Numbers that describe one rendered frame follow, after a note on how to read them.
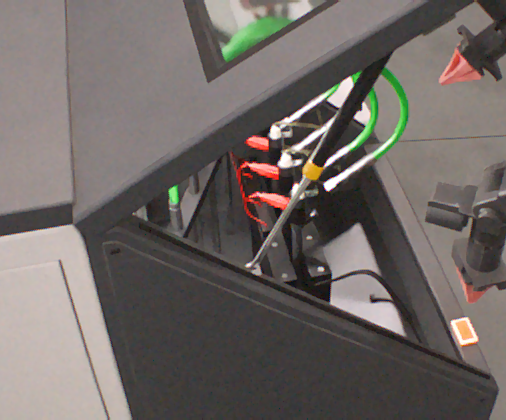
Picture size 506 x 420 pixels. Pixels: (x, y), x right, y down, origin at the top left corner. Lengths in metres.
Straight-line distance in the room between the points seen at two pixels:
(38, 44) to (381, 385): 0.68
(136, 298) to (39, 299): 0.11
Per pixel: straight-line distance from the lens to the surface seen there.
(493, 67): 1.45
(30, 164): 0.92
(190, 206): 1.41
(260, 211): 1.55
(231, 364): 1.09
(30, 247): 0.90
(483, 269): 1.27
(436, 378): 1.27
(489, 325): 2.71
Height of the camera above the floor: 2.06
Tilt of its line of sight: 44 degrees down
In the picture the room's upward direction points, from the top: 2 degrees counter-clockwise
